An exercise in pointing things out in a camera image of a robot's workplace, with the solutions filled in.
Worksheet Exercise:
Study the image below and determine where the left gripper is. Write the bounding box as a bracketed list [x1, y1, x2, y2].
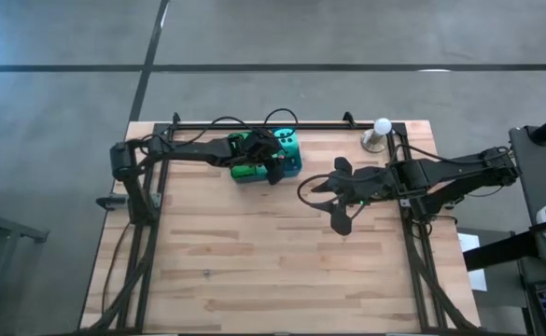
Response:
[238, 129, 287, 187]

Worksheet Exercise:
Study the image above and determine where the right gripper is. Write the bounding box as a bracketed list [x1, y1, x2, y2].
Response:
[309, 156, 396, 237]

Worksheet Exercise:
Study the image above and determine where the blue plastic bin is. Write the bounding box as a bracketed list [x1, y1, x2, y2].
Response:
[229, 127, 303, 185]

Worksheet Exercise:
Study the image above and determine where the white light bulb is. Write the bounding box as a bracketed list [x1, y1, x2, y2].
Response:
[373, 118, 393, 137]

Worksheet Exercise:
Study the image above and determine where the white paper sheet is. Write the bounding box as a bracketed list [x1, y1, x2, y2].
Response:
[456, 231, 488, 293]

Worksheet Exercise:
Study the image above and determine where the black flat bar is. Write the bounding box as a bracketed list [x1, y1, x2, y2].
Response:
[462, 218, 546, 273]

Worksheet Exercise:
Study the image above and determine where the black table clamp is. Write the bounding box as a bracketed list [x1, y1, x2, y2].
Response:
[95, 194, 129, 212]

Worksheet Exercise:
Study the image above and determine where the black metal stand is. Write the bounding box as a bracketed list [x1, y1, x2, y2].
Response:
[0, 203, 49, 336]

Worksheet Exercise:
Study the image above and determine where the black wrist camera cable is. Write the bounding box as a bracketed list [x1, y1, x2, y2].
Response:
[296, 173, 342, 209]
[197, 107, 301, 144]

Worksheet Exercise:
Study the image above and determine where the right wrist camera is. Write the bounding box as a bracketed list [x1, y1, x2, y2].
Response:
[354, 166, 388, 186]

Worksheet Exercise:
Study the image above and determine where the black aluminium frame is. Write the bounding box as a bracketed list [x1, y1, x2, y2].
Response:
[83, 111, 483, 336]

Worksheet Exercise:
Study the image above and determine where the thin black cable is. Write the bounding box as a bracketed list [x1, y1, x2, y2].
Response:
[102, 218, 133, 314]

